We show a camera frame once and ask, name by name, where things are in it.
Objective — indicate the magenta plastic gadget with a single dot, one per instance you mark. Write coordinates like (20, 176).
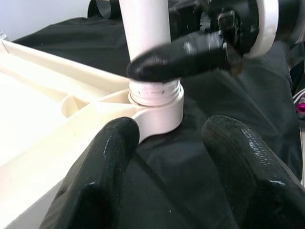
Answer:
(302, 106)

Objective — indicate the black cloth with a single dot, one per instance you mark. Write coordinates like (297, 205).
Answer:
(214, 100)

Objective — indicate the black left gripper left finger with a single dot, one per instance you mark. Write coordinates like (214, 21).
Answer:
(95, 179)

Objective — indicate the white plastic table top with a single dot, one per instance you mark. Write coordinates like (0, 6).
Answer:
(35, 107)

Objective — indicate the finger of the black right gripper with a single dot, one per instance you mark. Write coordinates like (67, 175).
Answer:
(176, 59)
(183, 19)

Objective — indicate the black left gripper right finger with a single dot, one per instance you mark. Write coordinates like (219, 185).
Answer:
(252, 181)

